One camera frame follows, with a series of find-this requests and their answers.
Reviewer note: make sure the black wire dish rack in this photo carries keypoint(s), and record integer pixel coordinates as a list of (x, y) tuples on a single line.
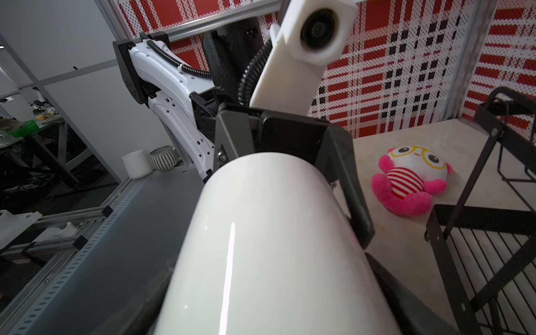
[(486, 256)]

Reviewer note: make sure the striped ceramic bowl background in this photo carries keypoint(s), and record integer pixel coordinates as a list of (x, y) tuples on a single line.
[(164, 158)]

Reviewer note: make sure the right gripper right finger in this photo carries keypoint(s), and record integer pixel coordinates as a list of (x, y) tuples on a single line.
[(412, 316)]

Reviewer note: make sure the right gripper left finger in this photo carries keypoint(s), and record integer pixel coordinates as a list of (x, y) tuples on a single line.
[(139, 314)]

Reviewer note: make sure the white ceramic pot background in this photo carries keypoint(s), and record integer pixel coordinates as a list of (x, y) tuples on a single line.
[(137, 164)]

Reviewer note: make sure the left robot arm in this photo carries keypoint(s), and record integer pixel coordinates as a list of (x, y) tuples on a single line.
[(187, 99)]

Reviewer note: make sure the white mug red interior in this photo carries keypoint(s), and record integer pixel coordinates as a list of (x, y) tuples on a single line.
[(270, 251)]

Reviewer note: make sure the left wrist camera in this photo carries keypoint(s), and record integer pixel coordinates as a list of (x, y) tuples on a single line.
[(312, 34)]

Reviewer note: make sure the yellow pink owl plush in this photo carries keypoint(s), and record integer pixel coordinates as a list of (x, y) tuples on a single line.
[(411, 176)]

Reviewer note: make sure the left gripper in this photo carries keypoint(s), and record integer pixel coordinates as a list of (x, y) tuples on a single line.
[(241, 131)]

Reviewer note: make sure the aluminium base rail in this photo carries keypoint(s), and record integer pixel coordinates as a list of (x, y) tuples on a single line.
[(79, 290)]

